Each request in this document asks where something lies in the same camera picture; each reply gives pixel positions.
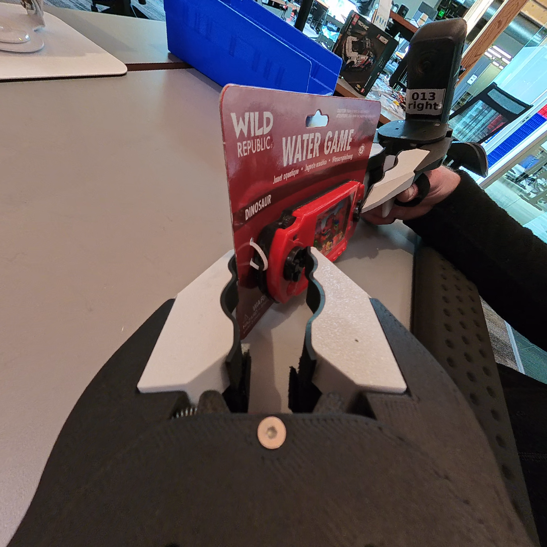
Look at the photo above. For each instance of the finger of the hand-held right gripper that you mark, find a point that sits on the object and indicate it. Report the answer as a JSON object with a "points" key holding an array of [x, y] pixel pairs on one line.
{"points": [[388, 161], [399, 179]]}

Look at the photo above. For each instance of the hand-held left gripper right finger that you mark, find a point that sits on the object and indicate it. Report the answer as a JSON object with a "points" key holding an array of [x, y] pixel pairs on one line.
{"points": [[352, 337]]}

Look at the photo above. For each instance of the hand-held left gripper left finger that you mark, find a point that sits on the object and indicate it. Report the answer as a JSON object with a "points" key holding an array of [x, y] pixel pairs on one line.
{"points": [[190, 333]]}

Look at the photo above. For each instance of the red handheld toy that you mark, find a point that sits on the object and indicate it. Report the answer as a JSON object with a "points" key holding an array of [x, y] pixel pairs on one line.
{"points": [[299, 171]]}

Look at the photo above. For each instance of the person's right forearm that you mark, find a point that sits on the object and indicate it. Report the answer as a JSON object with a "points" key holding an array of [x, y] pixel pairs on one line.
{"points": [[495, 256]]}

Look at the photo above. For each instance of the person's right hand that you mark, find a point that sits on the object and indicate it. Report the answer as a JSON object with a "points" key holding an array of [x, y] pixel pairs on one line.
{"points": [[444, 183]]}

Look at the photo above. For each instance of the black toy car box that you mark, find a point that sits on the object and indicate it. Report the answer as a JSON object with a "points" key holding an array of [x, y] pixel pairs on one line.
{"points": [[365, 51]]}

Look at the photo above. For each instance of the black mesh office chair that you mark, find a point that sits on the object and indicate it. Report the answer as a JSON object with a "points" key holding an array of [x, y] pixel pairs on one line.
{"points": [[491, 113]]}

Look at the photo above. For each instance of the black vertical pole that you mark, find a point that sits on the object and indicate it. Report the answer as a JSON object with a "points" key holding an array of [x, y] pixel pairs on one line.
{"points": [[305, 13]]}

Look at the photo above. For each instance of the blue plastic bin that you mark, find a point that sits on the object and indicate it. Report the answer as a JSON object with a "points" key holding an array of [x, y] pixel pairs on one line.
{"points": [[239, 38]]}

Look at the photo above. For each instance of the person's dark clothing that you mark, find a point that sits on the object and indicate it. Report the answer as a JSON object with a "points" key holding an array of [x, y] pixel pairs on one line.
{"points": [[527, 448]]}

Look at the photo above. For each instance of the white document stand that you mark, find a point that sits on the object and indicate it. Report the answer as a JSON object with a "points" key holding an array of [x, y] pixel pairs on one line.
{"points": [[51, 47]]}

